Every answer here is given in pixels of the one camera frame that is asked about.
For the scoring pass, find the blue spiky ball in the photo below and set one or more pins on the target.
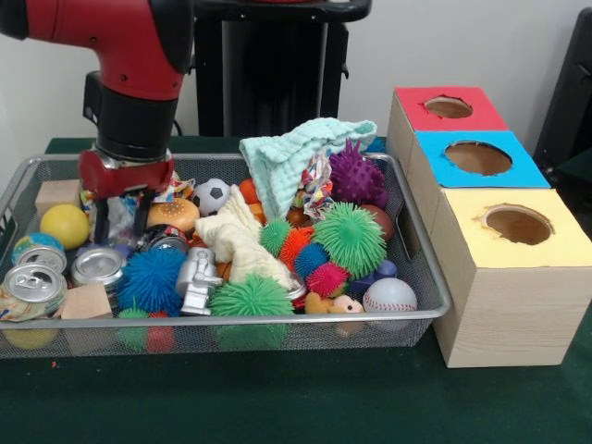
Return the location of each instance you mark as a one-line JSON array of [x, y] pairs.
[[377, 145], [150, 279]]

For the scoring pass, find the small soccer ball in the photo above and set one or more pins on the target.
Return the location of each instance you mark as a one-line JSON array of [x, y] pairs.
[[212, 196]]

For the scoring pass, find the mint green cloth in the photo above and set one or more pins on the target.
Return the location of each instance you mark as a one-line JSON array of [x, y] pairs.
[[277, 157]]

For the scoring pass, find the silver toy robot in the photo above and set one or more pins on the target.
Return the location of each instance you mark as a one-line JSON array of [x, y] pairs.
[[196, 287]]

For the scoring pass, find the black chair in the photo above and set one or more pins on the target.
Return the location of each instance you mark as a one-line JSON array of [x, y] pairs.
[[573, 92]]

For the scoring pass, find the wooden box with three holes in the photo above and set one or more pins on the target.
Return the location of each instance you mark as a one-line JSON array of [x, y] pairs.
[[509, 314]]

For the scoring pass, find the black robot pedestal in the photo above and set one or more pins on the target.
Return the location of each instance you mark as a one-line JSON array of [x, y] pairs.
[[277, 69]]

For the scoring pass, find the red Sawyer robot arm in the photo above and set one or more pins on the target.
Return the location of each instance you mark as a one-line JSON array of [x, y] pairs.
[[139, 60]]

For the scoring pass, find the crushed clear plastic bottle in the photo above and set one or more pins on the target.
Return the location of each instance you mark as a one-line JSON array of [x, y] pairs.
[[122, 217]]

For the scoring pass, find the white baseball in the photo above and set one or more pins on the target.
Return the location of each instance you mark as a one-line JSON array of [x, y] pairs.
[[390, 296]]

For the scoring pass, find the large green spiky ball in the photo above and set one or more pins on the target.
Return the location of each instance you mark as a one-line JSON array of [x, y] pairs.
[[351, 236]]

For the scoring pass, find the cream cloth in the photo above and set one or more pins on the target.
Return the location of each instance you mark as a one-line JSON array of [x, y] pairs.
[[231, 231]]

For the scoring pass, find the dark green tablecloth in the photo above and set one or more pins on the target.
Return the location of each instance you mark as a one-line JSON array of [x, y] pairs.
[[277, 402]]

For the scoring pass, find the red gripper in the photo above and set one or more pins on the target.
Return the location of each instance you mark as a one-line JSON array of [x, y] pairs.
[[129, 178]]

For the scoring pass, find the silver mesh bin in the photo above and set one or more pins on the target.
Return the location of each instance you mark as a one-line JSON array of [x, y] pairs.
[[185, 322]]

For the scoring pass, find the purple spiky ball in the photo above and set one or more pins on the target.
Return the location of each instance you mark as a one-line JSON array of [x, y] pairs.
[[358, 178]]

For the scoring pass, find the wooden cube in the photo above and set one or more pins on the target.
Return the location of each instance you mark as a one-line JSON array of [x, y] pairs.
[[88, 300], [55, 194]]

